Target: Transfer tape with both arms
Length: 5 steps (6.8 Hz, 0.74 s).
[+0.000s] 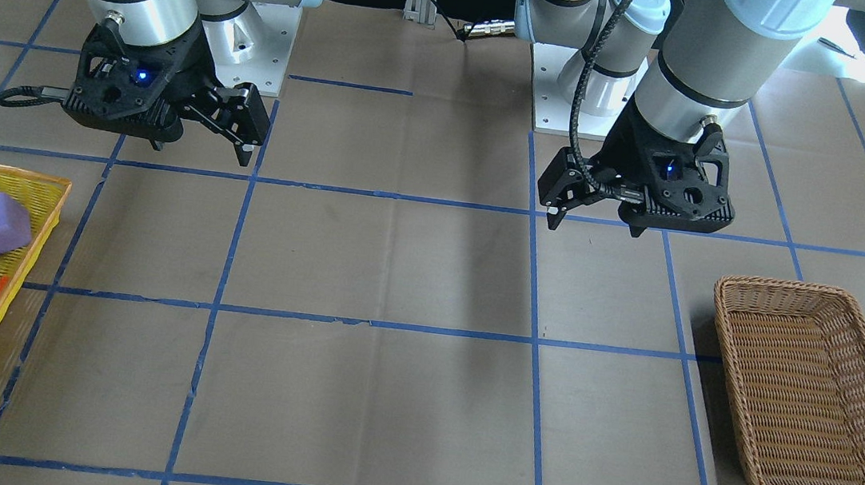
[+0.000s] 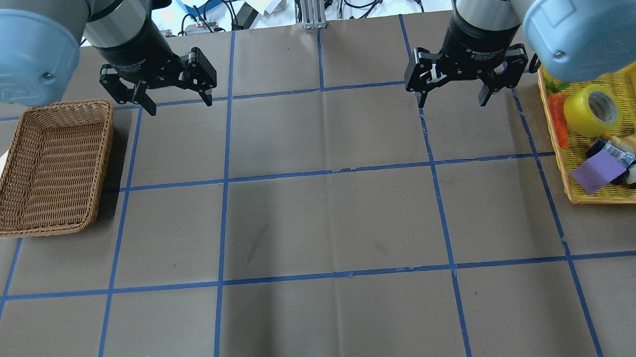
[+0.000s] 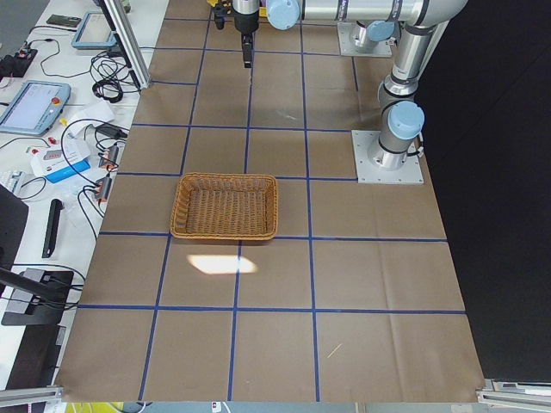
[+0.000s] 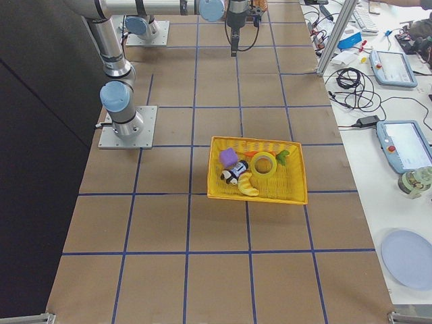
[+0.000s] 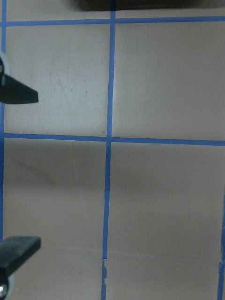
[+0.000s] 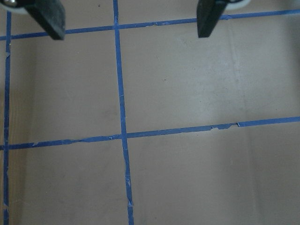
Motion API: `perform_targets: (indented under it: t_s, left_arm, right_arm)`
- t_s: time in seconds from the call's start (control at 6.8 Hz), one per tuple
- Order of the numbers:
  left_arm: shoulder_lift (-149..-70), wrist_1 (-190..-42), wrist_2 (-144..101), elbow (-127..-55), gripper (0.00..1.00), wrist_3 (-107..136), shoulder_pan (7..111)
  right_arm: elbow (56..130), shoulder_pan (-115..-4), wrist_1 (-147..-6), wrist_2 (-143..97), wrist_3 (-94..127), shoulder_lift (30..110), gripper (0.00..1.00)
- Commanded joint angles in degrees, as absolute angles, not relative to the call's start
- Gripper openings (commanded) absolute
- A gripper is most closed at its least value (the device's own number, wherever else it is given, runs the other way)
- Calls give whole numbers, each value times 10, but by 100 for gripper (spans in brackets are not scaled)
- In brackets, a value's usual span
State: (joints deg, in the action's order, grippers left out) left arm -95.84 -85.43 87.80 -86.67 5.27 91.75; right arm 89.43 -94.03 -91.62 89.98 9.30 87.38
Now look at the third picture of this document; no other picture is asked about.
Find aluminium frame post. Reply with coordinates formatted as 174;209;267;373
100;0;151;91

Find blue and white box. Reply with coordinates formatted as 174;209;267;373
30;139;90;183

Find brown wicker basket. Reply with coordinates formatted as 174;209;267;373
170;172;278;241

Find black monitor stand base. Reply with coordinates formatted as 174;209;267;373
1;268;74;326

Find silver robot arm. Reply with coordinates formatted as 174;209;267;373
265;1;467;170
350;21;396;49

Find blue teach pendant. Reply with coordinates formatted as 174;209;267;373
1;80;71;137
71;11;116;50

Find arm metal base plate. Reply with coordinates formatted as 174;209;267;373
337;21;395;58
351;130;424;185

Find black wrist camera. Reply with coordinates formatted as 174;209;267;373
209;0;232;30

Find coiled black cable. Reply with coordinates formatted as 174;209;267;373
91;51;134;104

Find black phone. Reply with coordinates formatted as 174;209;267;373
46;14;82;28

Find near blue teach pendant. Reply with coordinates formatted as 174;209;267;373
1;80;71;137

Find white paper sheet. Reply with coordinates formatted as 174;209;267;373
68;100;115;137

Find black flat bar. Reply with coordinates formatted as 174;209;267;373
41;199;64;258

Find black power adapter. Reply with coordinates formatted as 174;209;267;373
96;123;127;139

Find far blue teach pendant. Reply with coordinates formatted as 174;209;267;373
71;11;116;50

